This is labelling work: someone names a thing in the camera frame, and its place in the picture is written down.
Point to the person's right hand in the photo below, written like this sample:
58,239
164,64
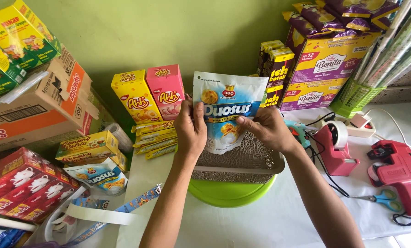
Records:
271,132

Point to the person's left hand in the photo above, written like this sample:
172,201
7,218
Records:
190,132

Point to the white blue snack pouch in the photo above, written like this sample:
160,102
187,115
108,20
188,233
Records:
227,96
100,177

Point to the teal glue gun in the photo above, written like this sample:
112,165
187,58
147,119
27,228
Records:
296,131

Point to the yellow wafer stick packet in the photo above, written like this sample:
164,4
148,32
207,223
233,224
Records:
161,152
155,140
157,134
157,146
152,126

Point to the brown yellow drink carton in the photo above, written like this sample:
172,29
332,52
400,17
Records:
273,96
269,53
279,69

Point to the beige woven basket tray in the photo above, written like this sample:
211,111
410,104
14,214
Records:
240,162

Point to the pink snack box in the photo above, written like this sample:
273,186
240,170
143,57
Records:
165,89

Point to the purple yellow cake box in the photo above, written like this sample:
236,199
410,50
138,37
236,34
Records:
312,96
329,58

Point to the yellow snack box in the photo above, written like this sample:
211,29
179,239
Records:
134,94

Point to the pink tape dispenser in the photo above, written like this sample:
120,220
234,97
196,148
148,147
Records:
334,158

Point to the clear tape roll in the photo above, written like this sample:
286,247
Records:
339,132

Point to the clear plastic roll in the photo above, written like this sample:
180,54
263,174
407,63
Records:
120,136

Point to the green round plastic stand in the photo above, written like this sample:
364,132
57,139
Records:
229,194

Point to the yellow biscuit box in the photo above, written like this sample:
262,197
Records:
86,144
117,161

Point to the blue patterned paper strip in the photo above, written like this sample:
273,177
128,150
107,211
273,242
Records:
136,203

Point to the green plastic mesh basket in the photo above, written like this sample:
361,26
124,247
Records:
353,98

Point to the white plug adapter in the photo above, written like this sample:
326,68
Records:
359,120

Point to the white power strip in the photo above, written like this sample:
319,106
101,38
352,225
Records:
364,131

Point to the white table cloth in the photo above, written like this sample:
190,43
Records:
243,224

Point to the white paper strip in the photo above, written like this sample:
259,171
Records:
98,215

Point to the red price label gun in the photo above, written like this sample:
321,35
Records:
398,168

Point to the heap of purple snack packets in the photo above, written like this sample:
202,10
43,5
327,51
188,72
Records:
336,17

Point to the bundle of wrapping paper rolls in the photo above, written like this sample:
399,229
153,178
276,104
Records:
395,44

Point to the brown orange cardboard carton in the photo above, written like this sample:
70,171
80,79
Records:
36,110

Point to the pack of red tea boxes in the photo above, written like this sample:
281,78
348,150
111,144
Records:
26,186

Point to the clear plastic sleeve bundle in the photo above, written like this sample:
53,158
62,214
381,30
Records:
21,88

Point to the stack of green yellow boxes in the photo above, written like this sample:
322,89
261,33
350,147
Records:
16,41

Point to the white tube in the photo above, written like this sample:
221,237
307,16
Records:
9,222

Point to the blue packets heap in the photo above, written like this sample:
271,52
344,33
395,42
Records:
2,238

